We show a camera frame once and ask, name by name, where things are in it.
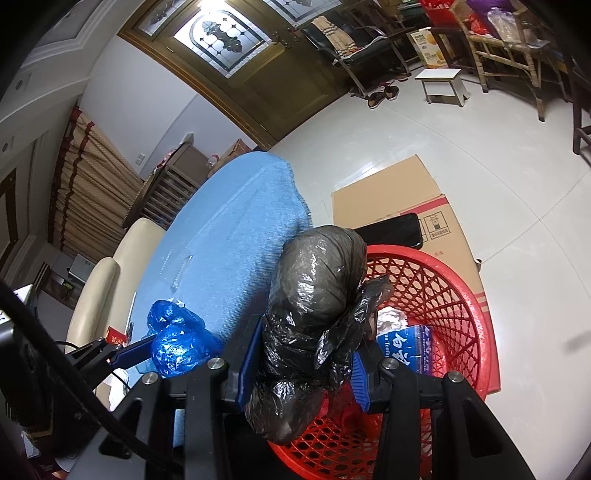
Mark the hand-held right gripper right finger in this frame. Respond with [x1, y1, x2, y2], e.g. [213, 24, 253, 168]
[351, 340, 537, 480]

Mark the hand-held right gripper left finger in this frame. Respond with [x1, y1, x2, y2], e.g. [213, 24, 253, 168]
[65, 315, 269, 480]

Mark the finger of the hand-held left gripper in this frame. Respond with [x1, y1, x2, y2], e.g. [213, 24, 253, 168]
[65, 335, 158, 376]

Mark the blue plastic bag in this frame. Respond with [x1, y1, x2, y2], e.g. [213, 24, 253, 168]
[147, 299, 225, 379]

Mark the blue toothpaste box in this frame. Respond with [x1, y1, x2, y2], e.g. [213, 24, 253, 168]
[376, 324, 437, 374]

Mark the black plastic bag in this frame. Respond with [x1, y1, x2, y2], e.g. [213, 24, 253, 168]
[244, 225, 395, 446]

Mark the red plastic mesh basket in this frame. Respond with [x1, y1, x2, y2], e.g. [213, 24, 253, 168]
[268, 244, 502, 480]

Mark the white paper sheet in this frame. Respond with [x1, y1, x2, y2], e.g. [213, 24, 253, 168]
[95, 369, 134, 411]

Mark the clear plastic container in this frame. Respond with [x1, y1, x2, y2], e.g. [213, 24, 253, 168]
[170, 253, 195, 292]

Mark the small white box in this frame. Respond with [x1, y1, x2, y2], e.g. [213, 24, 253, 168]
[69, 254, 93, 282]

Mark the cream leather sofa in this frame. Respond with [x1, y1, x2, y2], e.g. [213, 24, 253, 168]
[67, 218, 167, 344]

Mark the blue tablecloth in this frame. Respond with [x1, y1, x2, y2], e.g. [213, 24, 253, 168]
[124, 151, 315, 455]

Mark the wooden radiator cover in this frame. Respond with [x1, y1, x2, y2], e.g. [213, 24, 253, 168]
[122, 143, 213, 232]

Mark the tan striped curtain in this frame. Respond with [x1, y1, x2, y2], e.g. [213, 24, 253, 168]
[46, 105, 144, 264]

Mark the flat brown cardboard sheet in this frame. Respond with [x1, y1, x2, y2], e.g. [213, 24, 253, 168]
[330, 154, 502, 393]

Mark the brown cardboard box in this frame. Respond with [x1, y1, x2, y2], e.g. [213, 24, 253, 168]
[212, 138, 252, 169]

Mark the wooden glass-panel door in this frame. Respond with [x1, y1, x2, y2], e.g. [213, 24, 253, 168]
[117, 0, 365, 151]

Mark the small white stool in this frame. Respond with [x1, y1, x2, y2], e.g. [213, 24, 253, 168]
[414, 68, 469, 107]

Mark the striped plaid cloth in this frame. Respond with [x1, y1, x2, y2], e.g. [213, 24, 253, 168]
[311, 16, 358, 58]

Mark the grey seat cushion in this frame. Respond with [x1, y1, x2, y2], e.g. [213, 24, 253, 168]
[348, 34, 391, 52]

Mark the orange printed carton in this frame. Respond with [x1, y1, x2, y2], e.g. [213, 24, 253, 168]
[406, 27, 451, 70]

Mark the bamboo chair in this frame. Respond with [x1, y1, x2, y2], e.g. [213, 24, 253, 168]
[450, 0, 573, 123]

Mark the red bag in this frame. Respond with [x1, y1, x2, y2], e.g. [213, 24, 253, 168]
[418, 0, 458, 26]

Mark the black cable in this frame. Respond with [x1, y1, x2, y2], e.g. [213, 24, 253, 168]
[0, 282, 183, 474]

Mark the black metal-frame chair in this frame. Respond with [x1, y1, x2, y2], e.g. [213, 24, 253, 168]
[300, 9, 411, 95]

